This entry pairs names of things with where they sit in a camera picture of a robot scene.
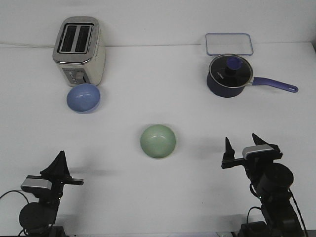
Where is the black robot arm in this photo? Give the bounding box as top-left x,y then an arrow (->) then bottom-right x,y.
19,151 -> 84,237
221,134 -> 308,237

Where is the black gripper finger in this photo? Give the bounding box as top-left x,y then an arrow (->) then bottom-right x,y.
223,137 -> 235,161
252,133 -> 280,152
40,151 -> 65,177
63,151 -> 71,178

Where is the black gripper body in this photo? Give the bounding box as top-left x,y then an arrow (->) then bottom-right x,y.
221,151 -> 283,169
26,175 -> 84,186

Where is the cream and steel toaster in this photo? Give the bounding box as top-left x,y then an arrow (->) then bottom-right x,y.
52,16 -> 106,87

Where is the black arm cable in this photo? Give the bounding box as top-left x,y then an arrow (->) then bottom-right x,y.
246,184 -> 309,237
0,189 -> 32,237

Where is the dark blue saucepan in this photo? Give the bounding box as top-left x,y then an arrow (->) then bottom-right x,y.
206,54 -> 299,98

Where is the blue bowl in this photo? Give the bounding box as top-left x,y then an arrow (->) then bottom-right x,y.
66,83 -> 101,114

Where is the clear container lid blue rim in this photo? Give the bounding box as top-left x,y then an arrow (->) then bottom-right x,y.
205,33 -> 254,56

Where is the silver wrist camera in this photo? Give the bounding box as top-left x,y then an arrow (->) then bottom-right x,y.
242,144 -> 274,160
21,178 -> 52,193

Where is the green bowl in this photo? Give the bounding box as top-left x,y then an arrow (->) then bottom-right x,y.
140,124 -> 176,159

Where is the white toaster power cord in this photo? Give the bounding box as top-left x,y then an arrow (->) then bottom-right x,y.
0,42 -> 56,48

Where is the glass pot lid blue knob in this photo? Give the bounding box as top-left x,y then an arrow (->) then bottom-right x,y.
209,54 -> 253,88

